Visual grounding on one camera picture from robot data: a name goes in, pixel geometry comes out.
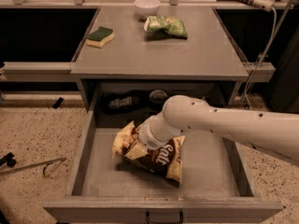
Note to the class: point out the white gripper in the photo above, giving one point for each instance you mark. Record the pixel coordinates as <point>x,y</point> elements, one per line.
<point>146,138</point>

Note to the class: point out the brown salt chip bag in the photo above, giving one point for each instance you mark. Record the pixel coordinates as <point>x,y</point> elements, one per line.
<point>165,161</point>

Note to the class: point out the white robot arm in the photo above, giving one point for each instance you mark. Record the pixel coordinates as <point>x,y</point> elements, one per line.
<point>275,134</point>

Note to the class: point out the grey open top drawer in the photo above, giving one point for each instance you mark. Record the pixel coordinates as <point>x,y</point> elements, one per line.
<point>216,187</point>

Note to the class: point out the green chip bag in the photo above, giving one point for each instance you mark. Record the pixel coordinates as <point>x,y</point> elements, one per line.
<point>171,25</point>

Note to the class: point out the black tape roll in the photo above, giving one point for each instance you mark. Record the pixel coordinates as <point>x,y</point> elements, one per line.
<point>157,99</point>

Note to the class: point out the metal hooked rod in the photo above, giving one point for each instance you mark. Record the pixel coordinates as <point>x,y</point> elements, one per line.
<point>16,170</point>

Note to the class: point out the green yellow sponge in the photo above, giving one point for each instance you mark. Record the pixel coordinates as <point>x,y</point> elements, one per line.
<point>100,37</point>

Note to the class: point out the black clamp on floor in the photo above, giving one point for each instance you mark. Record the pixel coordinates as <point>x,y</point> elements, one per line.
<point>8,160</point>

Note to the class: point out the white bowl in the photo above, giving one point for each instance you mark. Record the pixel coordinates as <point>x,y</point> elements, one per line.
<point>145,8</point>

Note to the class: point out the black drawer handle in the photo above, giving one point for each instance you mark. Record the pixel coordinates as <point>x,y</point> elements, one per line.
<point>164,218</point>

